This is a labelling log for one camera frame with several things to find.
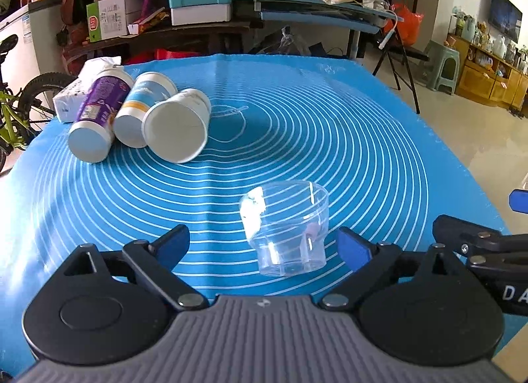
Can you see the blue white paper cup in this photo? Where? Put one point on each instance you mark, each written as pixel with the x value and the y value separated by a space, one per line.
pixel 150 88

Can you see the wall mounted television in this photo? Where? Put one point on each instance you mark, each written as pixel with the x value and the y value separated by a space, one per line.
pixel 505 17

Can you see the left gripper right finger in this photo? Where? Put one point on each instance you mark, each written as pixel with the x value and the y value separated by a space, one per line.
pixel 372 266

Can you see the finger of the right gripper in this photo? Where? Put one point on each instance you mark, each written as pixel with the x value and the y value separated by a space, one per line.
pixel 518 200

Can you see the green bicycle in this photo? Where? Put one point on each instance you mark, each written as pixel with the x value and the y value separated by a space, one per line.
pixel 23 114

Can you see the clear plastic cup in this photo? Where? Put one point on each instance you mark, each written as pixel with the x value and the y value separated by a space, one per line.
pixel 286 223

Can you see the green plastic stool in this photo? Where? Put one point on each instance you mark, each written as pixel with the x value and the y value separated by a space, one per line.
pixel 442 69

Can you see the white tissue pack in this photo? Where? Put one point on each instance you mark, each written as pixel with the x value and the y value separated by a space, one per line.
pixel 67 102

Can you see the blue study desk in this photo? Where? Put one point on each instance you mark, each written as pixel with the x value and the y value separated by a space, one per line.
pixel 354 17

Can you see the green white cardboard box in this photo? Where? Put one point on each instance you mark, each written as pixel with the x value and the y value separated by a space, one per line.
pixel 108 19

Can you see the red plastic bag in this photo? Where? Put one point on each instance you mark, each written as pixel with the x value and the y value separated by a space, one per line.
pixel 404 22

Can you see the blue silicone baking mat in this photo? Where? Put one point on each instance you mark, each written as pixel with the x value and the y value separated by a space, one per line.
pixel 274 118

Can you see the wooden tv cabinet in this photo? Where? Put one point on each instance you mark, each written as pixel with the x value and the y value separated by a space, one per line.
pixel 485 78

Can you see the dark wooden table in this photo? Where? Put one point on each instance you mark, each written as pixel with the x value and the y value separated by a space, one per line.
pixel 169 35

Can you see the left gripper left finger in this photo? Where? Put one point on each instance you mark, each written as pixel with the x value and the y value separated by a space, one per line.
pixel 153 264

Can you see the black folding chair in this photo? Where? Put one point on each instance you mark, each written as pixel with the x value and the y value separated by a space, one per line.
pixel 399 58

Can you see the purple white paper cup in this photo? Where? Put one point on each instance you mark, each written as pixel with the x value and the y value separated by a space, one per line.
pixel 91 136

